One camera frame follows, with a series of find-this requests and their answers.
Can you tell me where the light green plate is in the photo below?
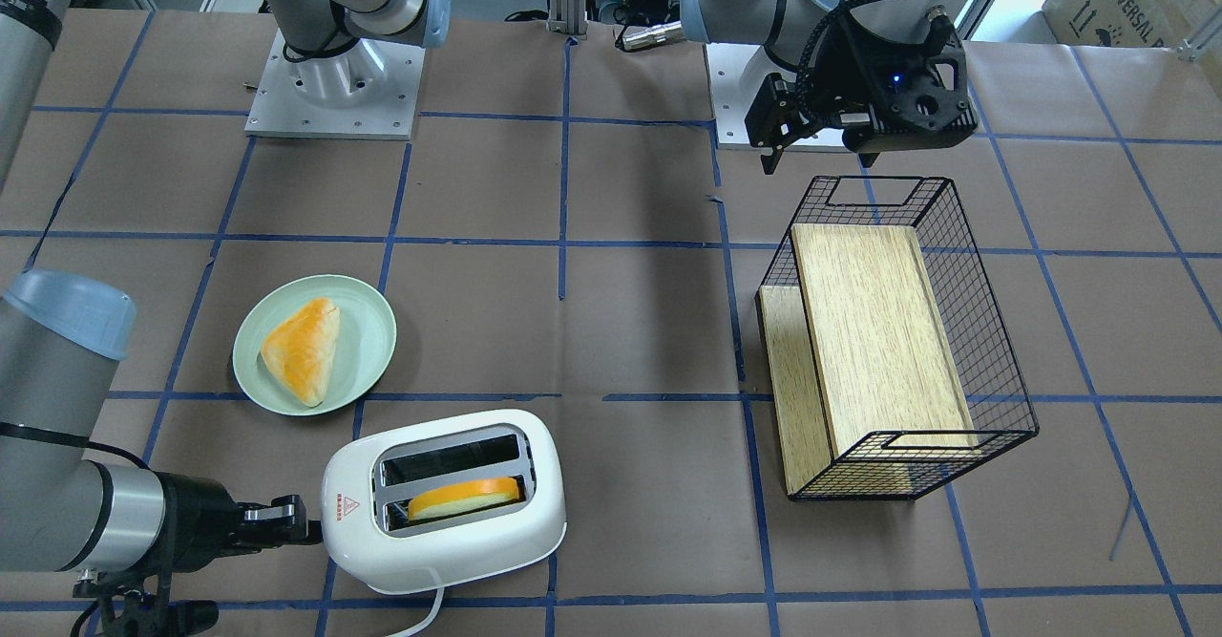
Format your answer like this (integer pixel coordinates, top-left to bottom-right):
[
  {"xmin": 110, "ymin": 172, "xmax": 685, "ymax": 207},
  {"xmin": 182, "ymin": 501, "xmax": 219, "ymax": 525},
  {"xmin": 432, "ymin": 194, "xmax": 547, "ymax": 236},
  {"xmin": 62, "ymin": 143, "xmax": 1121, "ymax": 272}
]
[{"xmin": 232, "ymin": 275, "xmax": 397, "ymax": 414}]

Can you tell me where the black wire basket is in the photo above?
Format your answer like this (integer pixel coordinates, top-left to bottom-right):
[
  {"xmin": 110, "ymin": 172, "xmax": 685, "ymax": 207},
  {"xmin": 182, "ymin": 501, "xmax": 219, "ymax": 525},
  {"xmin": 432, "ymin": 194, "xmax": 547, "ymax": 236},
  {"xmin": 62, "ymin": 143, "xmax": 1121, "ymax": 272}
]
[{"xmin": 761, "ymin": 176, "xmax": 1039, "ymax": 500}]

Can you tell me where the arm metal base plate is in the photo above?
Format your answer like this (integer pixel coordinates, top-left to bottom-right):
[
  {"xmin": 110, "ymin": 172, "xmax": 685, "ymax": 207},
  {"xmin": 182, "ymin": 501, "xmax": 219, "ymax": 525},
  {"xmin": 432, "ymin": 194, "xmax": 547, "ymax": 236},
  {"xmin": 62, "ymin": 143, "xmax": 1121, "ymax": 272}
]
[
  {"xmin": 705, "ymin": 43, "xmax": 860, "ymax": 152},
  {"xmin": 244, "ymin": 34, "xmax": 426, "ymax": 141}
]

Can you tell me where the silver cylindrical connector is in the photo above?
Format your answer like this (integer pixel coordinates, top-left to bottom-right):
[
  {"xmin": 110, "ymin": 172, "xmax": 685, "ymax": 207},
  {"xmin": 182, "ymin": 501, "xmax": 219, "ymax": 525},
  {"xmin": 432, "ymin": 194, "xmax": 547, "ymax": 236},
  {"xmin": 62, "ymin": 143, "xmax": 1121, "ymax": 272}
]
[{"xmin": 620, "ymin": 22, "xmax": 686, "ymax": 53}]

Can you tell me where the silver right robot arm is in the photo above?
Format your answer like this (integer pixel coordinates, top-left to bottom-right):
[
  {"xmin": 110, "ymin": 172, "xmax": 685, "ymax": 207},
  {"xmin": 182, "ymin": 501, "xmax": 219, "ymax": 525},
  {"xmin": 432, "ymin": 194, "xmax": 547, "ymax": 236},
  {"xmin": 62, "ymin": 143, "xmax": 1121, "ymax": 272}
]
[{"xmin": 1, "ymin": 0, "xmax": 451, "ymax": 636}]

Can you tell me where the white toaster power cord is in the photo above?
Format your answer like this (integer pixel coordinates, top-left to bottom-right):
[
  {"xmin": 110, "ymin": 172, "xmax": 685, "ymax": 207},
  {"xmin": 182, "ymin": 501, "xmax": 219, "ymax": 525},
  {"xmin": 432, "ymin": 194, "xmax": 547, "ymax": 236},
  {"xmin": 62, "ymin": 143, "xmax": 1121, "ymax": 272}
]
[{"xmin": 387, "ymin": 584, "xmax": 446, "ymax": 637}]

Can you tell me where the wooden basket lid board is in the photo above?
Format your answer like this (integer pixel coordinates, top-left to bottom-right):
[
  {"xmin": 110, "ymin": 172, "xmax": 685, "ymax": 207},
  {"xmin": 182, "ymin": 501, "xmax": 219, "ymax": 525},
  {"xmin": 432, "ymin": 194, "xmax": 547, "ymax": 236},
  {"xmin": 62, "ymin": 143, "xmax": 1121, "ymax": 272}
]
[{"xmin": 758, "ymin": 223, "xmax": 982, "ymax": 500}]

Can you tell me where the triangular golden bread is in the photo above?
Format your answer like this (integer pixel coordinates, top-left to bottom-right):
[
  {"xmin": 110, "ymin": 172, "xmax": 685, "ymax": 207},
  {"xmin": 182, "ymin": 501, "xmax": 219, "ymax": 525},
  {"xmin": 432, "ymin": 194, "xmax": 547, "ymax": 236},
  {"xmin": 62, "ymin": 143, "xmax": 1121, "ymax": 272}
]
[{"xmin": 259, "ymin": 297, "xmax": 341, "ymax": 408}]

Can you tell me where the toast slice in toaster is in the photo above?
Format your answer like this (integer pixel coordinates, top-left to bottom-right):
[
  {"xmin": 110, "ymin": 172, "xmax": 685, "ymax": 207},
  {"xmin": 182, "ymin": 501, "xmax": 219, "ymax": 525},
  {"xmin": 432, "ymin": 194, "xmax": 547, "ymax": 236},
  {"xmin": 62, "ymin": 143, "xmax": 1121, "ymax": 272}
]
[{"xmin": 407, "ymin": 477, "xmax": 523, "ymax": 523}]

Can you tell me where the white two-slot toaster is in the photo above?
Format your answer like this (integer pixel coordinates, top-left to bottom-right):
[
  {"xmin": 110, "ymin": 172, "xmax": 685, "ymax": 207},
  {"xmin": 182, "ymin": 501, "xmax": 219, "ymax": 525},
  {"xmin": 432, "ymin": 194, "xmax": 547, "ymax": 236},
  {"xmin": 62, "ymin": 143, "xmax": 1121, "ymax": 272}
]
[{"xmin": 323, "ymin": 408, "xmax": 567, "ymax": 595}]

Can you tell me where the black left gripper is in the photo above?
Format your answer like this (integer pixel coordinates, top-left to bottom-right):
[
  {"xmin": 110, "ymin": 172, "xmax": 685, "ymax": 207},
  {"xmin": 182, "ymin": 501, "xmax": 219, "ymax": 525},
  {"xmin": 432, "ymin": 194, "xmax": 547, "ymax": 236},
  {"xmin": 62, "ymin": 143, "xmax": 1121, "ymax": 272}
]
[{"xmin": 745, "ymin": 5, "xmax": 979, "ymax": 176}]

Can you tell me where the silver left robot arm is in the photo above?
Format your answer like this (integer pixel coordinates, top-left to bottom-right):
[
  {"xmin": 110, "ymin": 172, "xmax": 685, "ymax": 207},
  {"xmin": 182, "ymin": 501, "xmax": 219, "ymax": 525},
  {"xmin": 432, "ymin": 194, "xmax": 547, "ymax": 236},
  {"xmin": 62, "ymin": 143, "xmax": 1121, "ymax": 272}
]
[{"xmin": 679, "ymin": 0, "xmax": 979, "ymax": 172}]

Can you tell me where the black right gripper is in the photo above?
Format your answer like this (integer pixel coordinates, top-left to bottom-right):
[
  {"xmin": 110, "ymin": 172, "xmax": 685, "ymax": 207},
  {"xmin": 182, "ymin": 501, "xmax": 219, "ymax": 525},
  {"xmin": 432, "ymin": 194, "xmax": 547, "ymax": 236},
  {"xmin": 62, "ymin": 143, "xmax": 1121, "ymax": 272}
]
[{"xmin": 73, "ymin": 469, "xmax": 323, "ymax": 636}]

